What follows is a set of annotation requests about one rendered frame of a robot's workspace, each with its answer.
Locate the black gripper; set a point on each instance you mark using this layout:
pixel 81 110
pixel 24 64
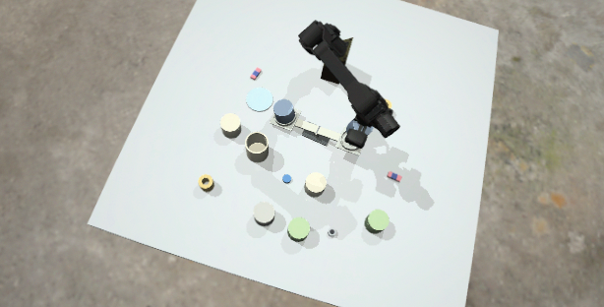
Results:
pixel 356 137

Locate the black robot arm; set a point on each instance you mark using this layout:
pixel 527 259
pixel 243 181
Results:
pixel 366 101

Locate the green cylinder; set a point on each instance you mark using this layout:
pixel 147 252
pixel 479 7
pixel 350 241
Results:
pixel 298 229
pixel 376 221

